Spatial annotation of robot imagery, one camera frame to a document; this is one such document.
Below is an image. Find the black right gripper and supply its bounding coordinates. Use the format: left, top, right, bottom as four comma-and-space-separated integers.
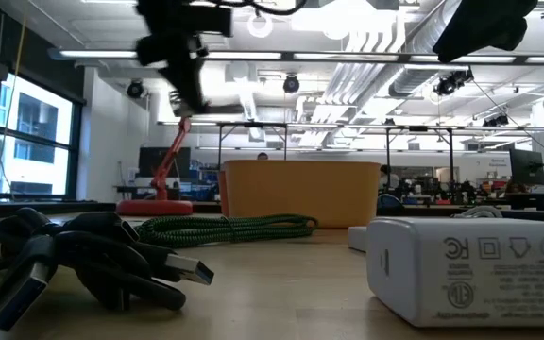
432, 0, 540, 63

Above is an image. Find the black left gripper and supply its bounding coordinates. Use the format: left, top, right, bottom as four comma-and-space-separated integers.
135, 33, 210, 117

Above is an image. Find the green braided cable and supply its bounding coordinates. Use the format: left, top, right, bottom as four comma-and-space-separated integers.
133, 212, 319, 250

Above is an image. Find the grey cable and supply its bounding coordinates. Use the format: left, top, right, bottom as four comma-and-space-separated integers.
450, 205, 504, 219

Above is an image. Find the black USB cable bundle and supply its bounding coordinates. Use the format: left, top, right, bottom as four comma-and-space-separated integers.
0, 206, 215, 332

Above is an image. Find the white power adapter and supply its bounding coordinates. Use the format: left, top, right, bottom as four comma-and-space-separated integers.
365, 215, 544, 329

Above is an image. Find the orange plastic bin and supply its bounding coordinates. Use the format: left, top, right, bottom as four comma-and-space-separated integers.
216, 169, 230, 218

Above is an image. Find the yellow plastic bin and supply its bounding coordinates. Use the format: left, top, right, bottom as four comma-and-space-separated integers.
223, 159, 382, 230

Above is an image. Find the black ceiling spotlight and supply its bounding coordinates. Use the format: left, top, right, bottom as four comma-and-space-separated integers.
282, 74, 301, 94
127, 79, 146, 100
433, 69, 474, 97

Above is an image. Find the black rig stand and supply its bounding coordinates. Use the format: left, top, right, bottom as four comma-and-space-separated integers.
217, 121, 288, 166
384, 125, 455, 202

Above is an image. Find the red desk lamp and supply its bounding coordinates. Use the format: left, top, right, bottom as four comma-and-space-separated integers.
115, 117, 194, 217

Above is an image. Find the black desk monitor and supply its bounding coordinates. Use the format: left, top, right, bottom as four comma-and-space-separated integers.
509, 148, 544, 187

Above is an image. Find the black framed window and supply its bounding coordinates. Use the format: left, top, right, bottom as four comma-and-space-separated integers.
0, 70, 84, 202

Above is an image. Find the blue chair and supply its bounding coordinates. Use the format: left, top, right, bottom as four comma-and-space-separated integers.
376, 193, 408, 217

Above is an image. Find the black wall monitor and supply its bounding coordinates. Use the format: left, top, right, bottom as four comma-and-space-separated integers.
138, 146, 192, 179

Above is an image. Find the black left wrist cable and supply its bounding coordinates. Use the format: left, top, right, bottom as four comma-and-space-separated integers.
213, 0, 309, 17

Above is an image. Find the black aluminium table frame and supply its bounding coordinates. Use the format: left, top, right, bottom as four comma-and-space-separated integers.
0, 201, 544, 223

